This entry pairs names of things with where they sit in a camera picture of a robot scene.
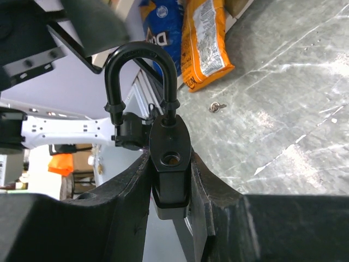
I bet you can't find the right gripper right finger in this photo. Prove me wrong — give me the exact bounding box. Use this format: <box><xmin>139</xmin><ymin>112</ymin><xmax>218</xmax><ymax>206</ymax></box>
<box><xmin>173</xmin><ymin>153</ymin><xmax>348</xmax><ymax>261</ymax></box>

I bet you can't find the orange snack bag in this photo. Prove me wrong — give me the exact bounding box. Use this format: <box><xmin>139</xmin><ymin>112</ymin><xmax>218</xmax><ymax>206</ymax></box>
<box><xmin>180</xmin><ymin>0</ymin><xmax>234</xmax><ymax>93</ymax></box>

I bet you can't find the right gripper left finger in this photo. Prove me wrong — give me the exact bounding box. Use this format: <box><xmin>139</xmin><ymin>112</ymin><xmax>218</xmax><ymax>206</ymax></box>
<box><xmin>1</xmin><ymin>152</ymin><xmax>151</xmax><ymax>261</ymax></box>

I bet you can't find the small brass key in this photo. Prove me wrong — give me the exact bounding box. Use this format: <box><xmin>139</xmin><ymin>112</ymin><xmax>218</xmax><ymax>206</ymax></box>
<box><xmin>209</xmin><ymin>102</ymin><xmax>227</xmax><ymax>113</ymax></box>

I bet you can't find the aluminium rail frame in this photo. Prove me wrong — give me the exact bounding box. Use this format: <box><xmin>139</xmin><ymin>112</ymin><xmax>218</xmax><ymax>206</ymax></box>
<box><xmin>93</xmin><ymin>70</ymin><xmax>159</xmax><ymax>186</ymax></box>

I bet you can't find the blue snack bag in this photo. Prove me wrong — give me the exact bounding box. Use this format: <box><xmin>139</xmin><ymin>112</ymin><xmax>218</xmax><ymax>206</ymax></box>
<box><xmin>139</xmin><ymin>0</ymin><xmax>184</xmax><ymax>75</ymax></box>

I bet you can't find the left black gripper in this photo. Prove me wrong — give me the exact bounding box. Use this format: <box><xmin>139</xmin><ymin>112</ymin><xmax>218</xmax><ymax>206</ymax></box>
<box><xmin>1</xmin><ymin>1</ymin><xmax>129</xmax><ymax>90</ymax></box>

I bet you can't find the black padlock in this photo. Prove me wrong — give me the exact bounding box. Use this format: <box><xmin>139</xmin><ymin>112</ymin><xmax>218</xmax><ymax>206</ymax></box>
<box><xmin>105</xmin><ymin>41</ymin><xmax>192</xmax><ymax>220</ymax></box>

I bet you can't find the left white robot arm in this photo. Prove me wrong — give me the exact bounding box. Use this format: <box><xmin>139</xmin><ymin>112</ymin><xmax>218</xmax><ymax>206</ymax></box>
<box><xmin>1</xmin><ymin>1</ymin><xmax>129</xmax><ymax>154</ymax></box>

